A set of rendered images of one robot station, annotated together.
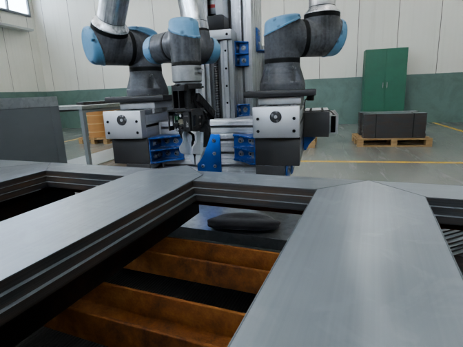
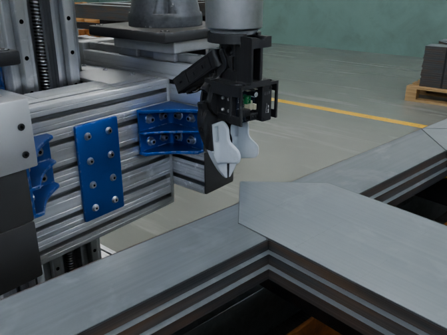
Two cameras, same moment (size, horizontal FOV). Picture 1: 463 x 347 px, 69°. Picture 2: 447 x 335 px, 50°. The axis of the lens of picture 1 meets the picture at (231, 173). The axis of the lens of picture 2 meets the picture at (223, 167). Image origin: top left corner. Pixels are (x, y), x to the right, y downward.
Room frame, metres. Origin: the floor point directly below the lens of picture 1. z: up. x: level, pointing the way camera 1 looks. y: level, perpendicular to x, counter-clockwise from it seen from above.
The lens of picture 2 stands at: (0.63, 0.71, 1.13)
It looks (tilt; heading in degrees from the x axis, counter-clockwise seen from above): 22 degrees down; 295
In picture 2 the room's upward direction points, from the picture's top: straight up
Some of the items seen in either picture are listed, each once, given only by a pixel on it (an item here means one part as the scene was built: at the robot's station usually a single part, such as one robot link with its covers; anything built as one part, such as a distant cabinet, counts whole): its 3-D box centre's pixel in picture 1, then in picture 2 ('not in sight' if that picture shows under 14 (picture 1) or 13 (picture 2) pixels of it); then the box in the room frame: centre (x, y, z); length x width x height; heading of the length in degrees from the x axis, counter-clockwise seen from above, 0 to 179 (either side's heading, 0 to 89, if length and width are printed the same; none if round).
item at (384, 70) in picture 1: (383, 87); not in sight; (9.27, -4.12, 0.97); 1.00 x 0.49 x 1.95; 76
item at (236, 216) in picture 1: (244, 220); not in sight; (0.87, -0.03, 0.69); 0.20 x 0.10 x 0.03; 78
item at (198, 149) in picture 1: (196, 149); (242, 147); (0.89, 0.09, 0.90); 0.06 x 0.03 x 0.09; 157
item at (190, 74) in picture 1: (188, 75); (235, 14); (0.89, 0.10, 1.08); 0.08 x 0.08 x 0.05
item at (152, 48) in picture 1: (168, 48); not in sight; (0.98, 0.16, 1.16); 0.11 x 0.11 x 0.08; 43
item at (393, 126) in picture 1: (389, 127); not in sight; (6.19, -2.92, 0.28); 1.20 x 0.80 x 0.57; 77
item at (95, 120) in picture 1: (108, 124); not in sight; (8.31, 2.94, 0.38); 1.20 x 0.80 x 0.77; 160
